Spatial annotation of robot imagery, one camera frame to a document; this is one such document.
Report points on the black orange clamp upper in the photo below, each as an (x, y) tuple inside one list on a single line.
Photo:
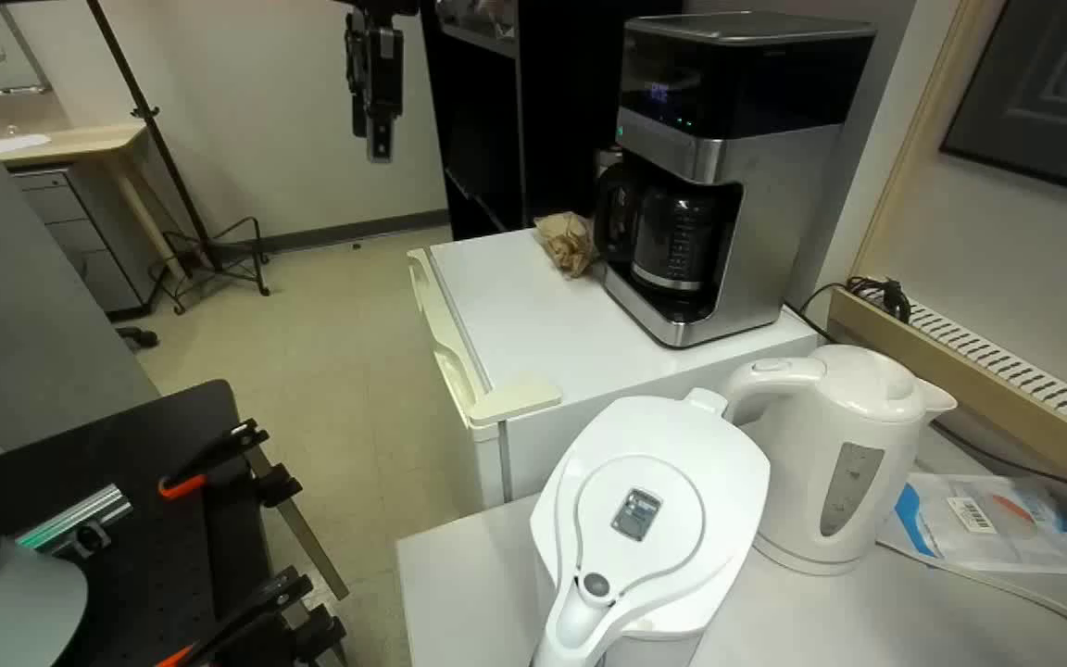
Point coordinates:
[(243, 443)]

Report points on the crumpled brown paper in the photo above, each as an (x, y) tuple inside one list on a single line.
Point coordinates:
[(567, 243)]

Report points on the white electric kettle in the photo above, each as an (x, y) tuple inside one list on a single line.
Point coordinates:
[(842, 435)]

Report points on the blue and white leaflet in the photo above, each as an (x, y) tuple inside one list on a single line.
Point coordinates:
[(980, 525)]

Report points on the black orange clamp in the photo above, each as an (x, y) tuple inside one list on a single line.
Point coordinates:
[(306, 642), (243, 443)]

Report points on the black hanging device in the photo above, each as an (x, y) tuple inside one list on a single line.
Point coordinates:
[(375, 69)]

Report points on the black tall cabinet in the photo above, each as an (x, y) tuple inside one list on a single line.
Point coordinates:
[(522, 102)]

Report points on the grey filing cabinet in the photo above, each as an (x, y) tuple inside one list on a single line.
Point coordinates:
[(98, 232)]

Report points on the glass coffee carafe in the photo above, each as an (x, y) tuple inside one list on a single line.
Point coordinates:
[(657, 226)]

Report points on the white mini fridge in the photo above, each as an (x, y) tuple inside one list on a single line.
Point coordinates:
[(528, 356)]

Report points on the black and steel coffee maker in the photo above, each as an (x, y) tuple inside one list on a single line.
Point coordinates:
[(749, 102)]

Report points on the dark framed window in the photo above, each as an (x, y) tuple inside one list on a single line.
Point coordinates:
[(1012, 107)]

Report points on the white water filter pitcher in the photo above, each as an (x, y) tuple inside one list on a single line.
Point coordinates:
[(643, 532)]

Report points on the black orange clamp lower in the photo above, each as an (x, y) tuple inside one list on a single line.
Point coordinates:
[(306, 642)]

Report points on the black robot table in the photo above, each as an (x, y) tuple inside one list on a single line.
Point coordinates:
[(166, 567)]

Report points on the black tripod stand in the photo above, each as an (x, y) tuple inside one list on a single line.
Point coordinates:
[(203, 258)]

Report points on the wooden desk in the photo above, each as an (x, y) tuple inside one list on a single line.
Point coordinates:
[(112, 151)]

